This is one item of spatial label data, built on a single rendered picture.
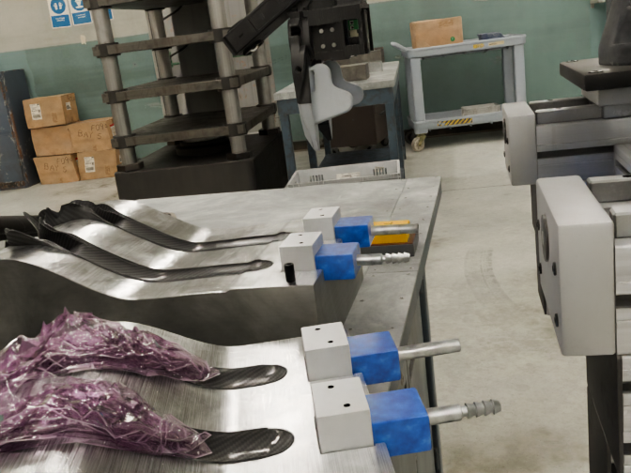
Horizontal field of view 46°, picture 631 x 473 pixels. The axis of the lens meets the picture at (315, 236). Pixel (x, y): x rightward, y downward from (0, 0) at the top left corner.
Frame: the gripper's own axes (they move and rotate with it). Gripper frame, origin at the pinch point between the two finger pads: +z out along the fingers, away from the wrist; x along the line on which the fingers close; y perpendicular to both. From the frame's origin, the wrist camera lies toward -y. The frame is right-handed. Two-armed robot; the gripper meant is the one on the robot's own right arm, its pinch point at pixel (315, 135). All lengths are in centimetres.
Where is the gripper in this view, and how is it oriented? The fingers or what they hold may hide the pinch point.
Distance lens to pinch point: 86.4
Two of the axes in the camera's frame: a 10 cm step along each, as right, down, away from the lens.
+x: 2.1, -2.9, 9.3
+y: 9.7, -0.6, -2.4
